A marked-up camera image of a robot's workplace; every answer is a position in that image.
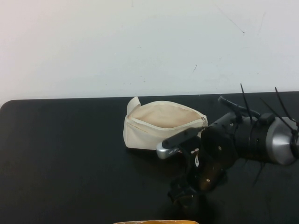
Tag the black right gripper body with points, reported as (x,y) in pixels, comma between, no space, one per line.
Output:
(223,122)

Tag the amber translucent right gripper finger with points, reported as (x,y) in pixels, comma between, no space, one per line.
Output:
(216,158)

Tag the amber translucent left gripper finger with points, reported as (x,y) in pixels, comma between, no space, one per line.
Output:
(183,194)

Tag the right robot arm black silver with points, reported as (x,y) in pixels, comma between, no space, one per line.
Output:
(273,140)

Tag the cream fabric pencil case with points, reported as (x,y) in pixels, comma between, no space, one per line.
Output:
(142,133)

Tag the amber curved object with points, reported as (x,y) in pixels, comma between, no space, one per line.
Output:
(154,222)

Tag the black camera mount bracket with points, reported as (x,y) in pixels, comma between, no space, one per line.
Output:
(182,136)

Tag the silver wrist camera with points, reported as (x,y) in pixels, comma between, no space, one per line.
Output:
(167,152)

